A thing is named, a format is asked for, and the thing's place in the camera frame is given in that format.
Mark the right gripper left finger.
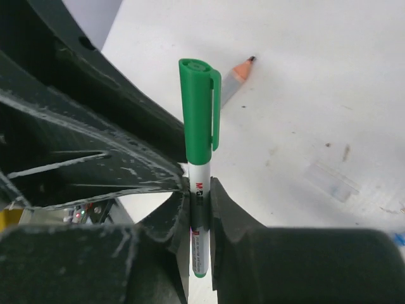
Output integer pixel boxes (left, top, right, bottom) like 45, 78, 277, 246
1, 192, 190, 303

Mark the blue gel pen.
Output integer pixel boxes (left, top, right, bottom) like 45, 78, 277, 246
392, 232, 405, 246

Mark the clear pen cap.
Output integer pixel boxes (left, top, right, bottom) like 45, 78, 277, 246
304, 162, 359, 203

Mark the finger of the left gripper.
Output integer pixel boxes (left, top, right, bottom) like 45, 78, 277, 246
28, 1, 186, 163
1, 54, 185, 209

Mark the dark green pen cap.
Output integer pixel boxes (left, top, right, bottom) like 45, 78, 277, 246
178, 58, 221, 165

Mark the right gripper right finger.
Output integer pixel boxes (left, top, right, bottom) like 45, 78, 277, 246
210, 178, 404, 303

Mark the white pen dark green end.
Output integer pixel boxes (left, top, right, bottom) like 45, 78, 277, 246
178, 58, 221, 279

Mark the orange tip marker pen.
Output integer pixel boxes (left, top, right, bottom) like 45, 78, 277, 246
221, 56, 256, 108

